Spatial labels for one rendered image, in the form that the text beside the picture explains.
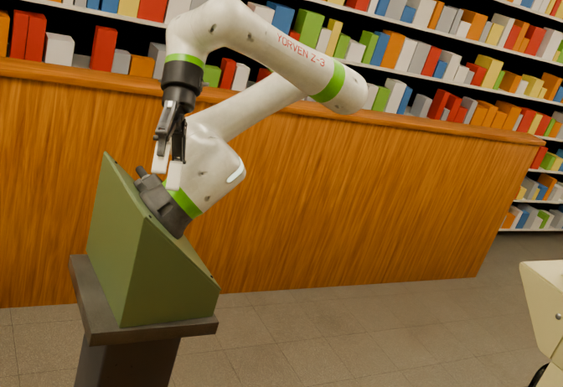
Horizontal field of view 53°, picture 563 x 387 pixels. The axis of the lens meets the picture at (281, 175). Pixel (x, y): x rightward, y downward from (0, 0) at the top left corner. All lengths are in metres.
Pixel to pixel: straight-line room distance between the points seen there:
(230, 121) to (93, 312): 0.59
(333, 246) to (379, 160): 0.59
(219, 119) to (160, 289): 0.47
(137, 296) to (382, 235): 2.47
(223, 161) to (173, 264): 0.27
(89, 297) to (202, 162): 0.44
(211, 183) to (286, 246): 1.92
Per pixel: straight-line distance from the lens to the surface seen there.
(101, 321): 1.44
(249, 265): 3.23
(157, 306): 1.42
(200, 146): 1.43
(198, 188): 1.38
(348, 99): 1.50
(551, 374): 0.98
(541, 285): 0.96
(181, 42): 1.34
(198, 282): 1.43
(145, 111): 2.56
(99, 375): 1.60
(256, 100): 1.58
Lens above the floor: 1.85
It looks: 22 degrees down
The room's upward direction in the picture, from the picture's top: 18 degrees clockwise
